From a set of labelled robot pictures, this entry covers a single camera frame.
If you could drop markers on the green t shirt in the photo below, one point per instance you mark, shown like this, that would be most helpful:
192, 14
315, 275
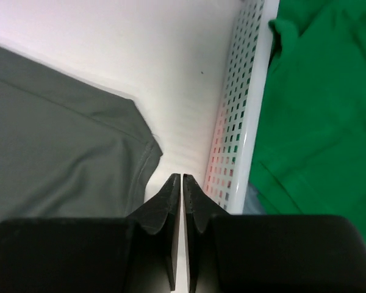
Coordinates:
310, 152

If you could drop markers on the white laundry basket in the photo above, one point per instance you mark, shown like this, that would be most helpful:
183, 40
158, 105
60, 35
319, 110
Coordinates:
231, 153

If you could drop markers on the light blue t shirt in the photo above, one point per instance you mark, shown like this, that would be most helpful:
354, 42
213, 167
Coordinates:
252, 205

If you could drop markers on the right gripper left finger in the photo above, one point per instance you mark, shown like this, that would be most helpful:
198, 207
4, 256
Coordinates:
154, 249

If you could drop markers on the grey t shirt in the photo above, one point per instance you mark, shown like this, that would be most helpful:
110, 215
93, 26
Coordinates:
68, 149

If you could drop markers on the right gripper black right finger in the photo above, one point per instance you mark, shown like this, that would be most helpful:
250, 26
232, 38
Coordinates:
207, 250

